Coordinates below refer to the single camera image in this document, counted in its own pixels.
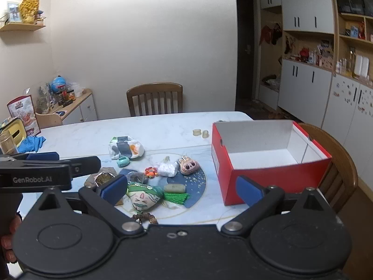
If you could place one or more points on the golden statue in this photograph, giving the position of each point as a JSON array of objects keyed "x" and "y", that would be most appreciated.
[{"x": 28, "y": 10}]

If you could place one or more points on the bag of white beads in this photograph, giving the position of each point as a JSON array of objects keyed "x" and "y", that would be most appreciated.
[{"x": 168, "y": 169}]

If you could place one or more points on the small wooden high chair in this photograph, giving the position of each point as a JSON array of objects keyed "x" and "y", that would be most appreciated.
[{"x": 48, "y": 121}]

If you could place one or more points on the dark door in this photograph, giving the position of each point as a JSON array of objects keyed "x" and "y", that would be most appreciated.
[{"x": 246, "y": 49}]

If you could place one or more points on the clear plastic packet grey label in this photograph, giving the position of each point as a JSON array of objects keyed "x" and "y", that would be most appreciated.
[{"x": 125, "y": 148}]

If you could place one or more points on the wooden slat-back chair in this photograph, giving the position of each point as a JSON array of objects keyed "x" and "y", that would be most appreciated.
[{"x": 154, "y": 99}]

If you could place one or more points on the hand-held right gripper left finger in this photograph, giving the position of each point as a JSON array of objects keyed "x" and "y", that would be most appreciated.
[{"x": 115, "y": 188}]

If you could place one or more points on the glass jar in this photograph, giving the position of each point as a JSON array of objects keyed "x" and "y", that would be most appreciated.
[{"x": 6, "y": 144}]

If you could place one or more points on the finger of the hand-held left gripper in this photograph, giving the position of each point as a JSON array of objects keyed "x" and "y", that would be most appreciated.
[
  {"x": 84, "y": 164},
  {"x": 43, "y": 156}
]

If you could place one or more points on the bag of black screws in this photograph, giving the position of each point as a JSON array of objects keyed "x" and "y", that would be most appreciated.
[{"x": 136, "y": 177}]

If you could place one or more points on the blue photo frame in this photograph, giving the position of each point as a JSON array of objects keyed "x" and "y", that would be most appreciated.
[{"x": 13, "y": 11}]

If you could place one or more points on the red snack bag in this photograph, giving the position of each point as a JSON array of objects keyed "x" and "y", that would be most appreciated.
[{"x": 24, "y": 113}]

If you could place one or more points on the white wooden sideboard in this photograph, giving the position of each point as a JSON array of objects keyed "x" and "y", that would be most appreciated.
[{"x": 84, "y": 109}]

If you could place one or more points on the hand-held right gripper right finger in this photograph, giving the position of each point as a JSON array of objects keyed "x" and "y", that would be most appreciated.
[{"x": 249, "y": 189}]

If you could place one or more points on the dark jar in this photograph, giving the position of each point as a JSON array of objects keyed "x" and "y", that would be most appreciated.
[{"x": 61, "y": 97}]

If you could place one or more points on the wooden wall shelf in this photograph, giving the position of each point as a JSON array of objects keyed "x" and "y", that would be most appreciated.
[{"x": 23, "y": 27}]

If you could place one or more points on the green-hat face plush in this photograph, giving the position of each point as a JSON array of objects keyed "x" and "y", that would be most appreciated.
[{"x": 144, "y": 198}]

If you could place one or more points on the small beige cylinder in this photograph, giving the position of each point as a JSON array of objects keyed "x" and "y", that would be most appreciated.
[
  {"x": 197, "y": 132},
  {"x": 205, "y": 134}
]

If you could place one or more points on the wooden round-back chair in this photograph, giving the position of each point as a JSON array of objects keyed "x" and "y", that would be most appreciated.
[{"x": 335, "y": 163}]

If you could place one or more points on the red cardboard box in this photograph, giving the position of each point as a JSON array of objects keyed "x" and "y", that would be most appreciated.
[{"x": 262, "y": 180}]

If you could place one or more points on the yellow tissue box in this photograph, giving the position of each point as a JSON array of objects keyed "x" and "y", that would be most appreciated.
[{"x": 14, "y": 128}]

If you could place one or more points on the person's left hand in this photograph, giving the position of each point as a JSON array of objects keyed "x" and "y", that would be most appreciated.
[{"x": 8, "y": 248}]

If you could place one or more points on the white wooden wall cabinet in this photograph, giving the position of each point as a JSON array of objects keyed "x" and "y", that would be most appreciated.
[{"x": 306, "y": 3}]

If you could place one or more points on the blue globe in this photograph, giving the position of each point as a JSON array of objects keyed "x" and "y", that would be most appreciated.
[{"x": 57, "y": 84}]

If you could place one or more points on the small teal plastic case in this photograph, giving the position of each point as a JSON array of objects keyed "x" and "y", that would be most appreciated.
[{"x": 123, "y": 161}]

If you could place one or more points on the blue glove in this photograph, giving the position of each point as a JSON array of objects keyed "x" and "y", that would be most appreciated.
[{"x": 32, "y": 144}]

